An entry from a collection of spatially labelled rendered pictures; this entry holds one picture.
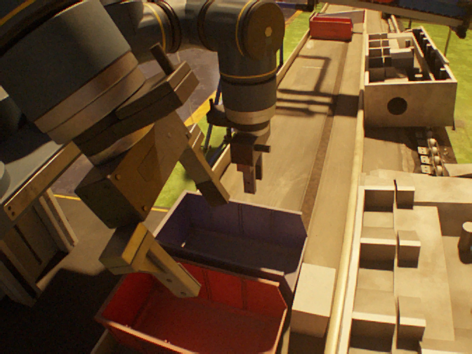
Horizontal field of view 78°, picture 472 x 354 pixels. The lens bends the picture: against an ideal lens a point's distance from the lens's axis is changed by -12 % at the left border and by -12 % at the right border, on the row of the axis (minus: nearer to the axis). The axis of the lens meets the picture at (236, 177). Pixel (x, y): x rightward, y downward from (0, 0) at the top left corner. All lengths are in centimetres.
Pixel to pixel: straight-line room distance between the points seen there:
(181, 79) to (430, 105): 128
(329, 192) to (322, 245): 23
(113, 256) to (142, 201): 5
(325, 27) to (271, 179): 190
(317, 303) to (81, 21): 62
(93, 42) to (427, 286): 64
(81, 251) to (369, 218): 127
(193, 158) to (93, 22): 19
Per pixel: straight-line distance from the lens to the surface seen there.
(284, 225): 83
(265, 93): 60
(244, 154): 64
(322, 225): 98
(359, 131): 138
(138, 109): 25
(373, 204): 84
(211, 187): 40
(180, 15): 65
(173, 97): 24
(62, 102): 26
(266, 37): 57
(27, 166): 100
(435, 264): 72
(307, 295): 71
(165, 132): 33
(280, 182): 112
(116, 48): 28
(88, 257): 160
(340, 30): 283
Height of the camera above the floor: 145
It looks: 38 degrees down
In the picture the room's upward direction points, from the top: 5 degrees counter-clockwise
